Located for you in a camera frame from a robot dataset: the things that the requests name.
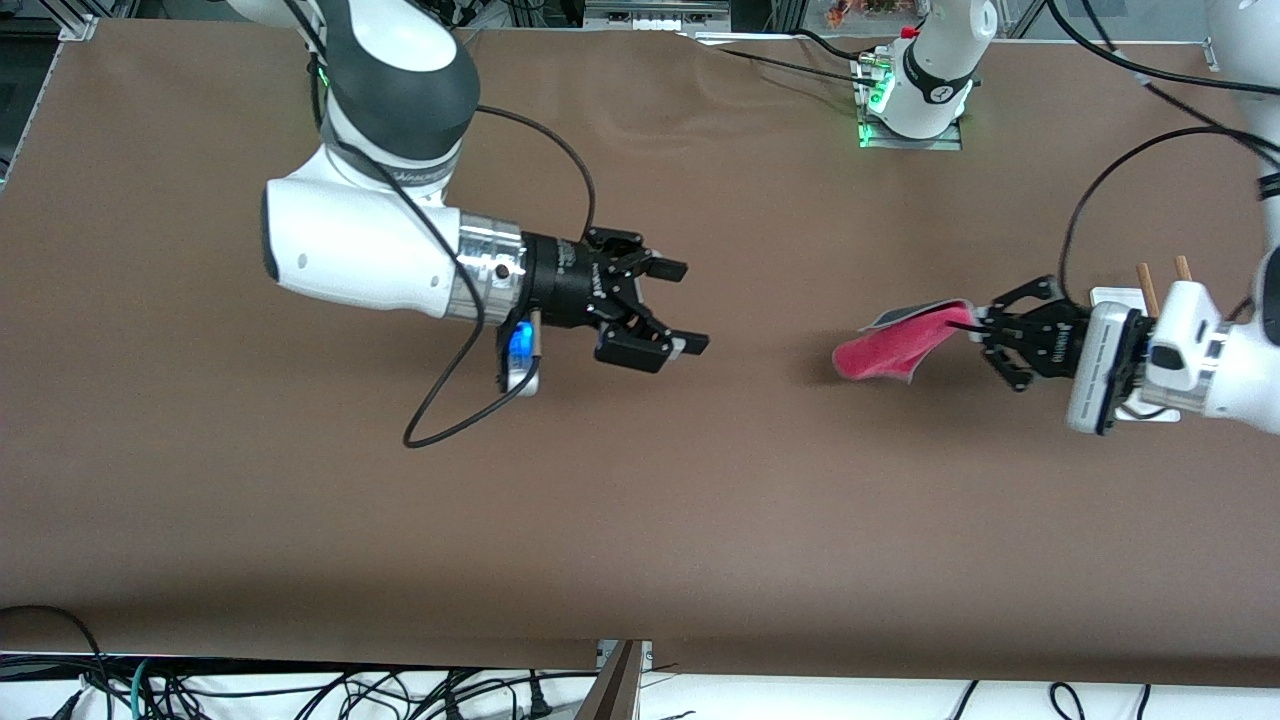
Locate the short black table cable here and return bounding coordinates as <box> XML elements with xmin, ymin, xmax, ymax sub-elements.
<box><xmin>795</xmin><ymin>28</ymin><xmax>876</xmax><ymax>63</ymax></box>

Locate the wooden beam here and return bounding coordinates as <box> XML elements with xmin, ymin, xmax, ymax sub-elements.
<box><xmin>575</xmin><ymin>640</ymin><xmax>642</xmax><ymax>720</ymax></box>

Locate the long black table cable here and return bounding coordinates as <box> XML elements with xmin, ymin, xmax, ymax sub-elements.
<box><xmin>700</xmin><ymin>40</ymin><xmax>883</xmax><ymax>87</ymax></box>

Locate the white power strip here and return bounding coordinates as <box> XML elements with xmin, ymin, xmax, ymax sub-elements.
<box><xmin>585</xmin><ymin>0</ymin><xmax>731</xmax><ymax>31</ymax></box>

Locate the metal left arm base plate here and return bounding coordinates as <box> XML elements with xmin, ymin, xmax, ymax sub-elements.
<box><xmin>855</xmin><ymin>50</ymin><xmax>964</xmax><ymax>151</ymax></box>

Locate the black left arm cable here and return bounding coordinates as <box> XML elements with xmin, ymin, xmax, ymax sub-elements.
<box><xmin>1045</xmin><ymin>0</ymin><xmax>1280</xmax><ymax>301</ymax></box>

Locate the red and grey towel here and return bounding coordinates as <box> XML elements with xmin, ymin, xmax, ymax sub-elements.
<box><xmin>832</xmin><ymin>299</ymin><xmax>977</xmax><ymax>387</ymax></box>

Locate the thick black floor cable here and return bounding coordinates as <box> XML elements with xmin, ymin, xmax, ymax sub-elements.
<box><xmin>0</xmin><ymin>605</ymin><xmax>111</xmax><ymax>701</ymax></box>

